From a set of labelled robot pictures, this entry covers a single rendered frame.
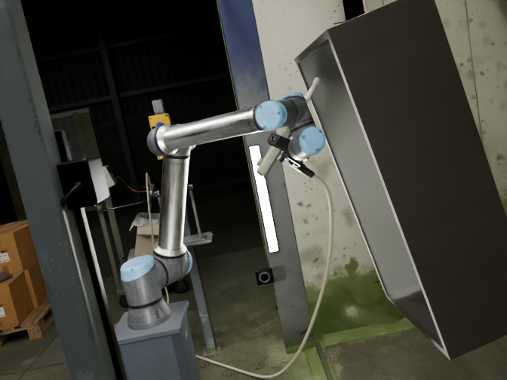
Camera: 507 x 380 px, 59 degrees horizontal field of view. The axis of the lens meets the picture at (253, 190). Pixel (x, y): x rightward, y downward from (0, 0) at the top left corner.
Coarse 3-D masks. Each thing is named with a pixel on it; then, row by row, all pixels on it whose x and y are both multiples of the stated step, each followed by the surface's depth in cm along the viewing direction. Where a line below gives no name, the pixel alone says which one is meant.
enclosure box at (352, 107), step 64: (320, 64) 200; (384, 64) 142; (448, 64) 144; (384, 128) 145; (448, 128) 147; (384, 192) 210; (448, 192) 150; (384, 256) 214; (448, 256) 152; (448, 320) 156
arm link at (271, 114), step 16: (240, 112) 150; (256, 112) 144; (272, 112) 141; (288, 112) 144; (160, 128) 171; (176, 128) 167; (192, 128) 161; (208, 128) 157; (224, 128) 153; (240, 128) 150; (256, 128) 148; (272, 128) 142; (160, 144) 170; (176, 144) 168; (192, 144) 165
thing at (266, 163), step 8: (320, 80) 191; (312, 88) 190; (288, 128) 186; (288, 136) 186; (272, 152) 183; (280, 152) 184; (264, 160) 183; (272, 160) 183; (264, 168) 182; (296, 168) 186; (304, 168) 186; (264, 176) 184; (312, 176) 187
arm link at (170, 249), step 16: (176, 160) 187; (176, 176) 190; (176, 192) 192; (160, 208) 198; (176, 208) 195; (160, 224) 200; (176, 224) 198; (160, 240) 202; (176, 240) 201; (160, 256) 201; (176, 256) 201; (176, 272) 204
